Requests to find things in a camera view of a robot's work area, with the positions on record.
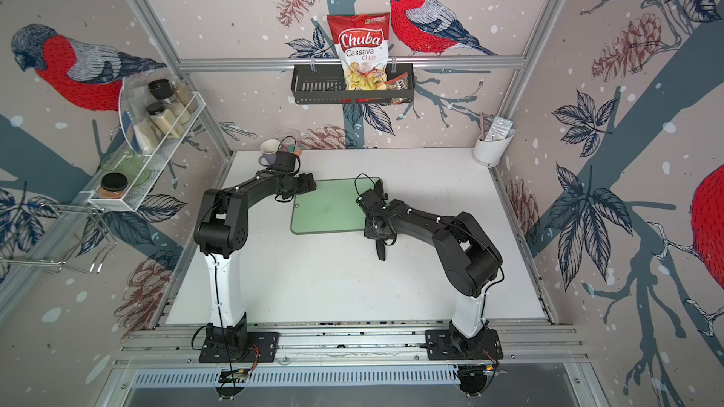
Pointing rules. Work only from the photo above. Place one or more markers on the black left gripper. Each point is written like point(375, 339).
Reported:
point(305, 185)

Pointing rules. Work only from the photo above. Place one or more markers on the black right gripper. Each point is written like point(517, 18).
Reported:
point(367, 233)

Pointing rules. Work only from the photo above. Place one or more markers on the black knife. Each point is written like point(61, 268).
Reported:
point(381, 249)

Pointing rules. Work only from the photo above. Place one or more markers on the green cutting board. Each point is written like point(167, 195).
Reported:
point(331, 208)

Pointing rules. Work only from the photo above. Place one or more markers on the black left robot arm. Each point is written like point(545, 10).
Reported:
point(222, 228)

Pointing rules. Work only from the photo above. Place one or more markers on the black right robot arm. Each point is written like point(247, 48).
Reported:
point(470, 261)

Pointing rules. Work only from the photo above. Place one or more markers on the purple ceramic mug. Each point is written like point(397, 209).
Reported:
point(268, 152)

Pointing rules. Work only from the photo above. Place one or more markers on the clear jar of colourful candies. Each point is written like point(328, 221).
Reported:
point(289, 141)

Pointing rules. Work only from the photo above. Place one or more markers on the white utensil cup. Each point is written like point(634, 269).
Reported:
point(489, 153)

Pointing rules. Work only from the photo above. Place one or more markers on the spice jar black lid lower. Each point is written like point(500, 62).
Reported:
point(165, 120)

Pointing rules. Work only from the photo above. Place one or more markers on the blister pack in cup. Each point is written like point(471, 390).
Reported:
point(499, 129)

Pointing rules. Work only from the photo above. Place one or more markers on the red Chuba cassava chips bag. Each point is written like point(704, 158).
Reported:
point(361, 43)

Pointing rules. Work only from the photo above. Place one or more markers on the green glass plate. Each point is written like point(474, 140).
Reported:
point(129, 164)

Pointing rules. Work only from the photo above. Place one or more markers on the orange jar black lid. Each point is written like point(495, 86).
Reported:
point(113, 186)

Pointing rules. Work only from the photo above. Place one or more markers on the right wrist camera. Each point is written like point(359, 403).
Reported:
point(373, 199)

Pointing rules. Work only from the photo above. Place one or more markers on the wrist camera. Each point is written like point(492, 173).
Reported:
point(286, 162)
point(373, 199)

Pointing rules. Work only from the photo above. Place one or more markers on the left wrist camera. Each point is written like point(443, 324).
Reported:
point(286, 162)

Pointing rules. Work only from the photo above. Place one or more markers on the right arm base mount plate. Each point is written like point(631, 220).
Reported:
point(450, 345)

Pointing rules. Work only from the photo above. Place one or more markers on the clear acrylic wall shelf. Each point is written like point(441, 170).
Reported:
point(144, 138)

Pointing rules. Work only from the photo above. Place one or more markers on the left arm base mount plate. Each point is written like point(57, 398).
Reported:
point(255, 347)

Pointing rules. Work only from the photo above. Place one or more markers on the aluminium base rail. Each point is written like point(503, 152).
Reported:
point(355, 344)

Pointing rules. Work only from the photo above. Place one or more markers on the metal wire wall rack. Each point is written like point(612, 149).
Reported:
point(79, 241)

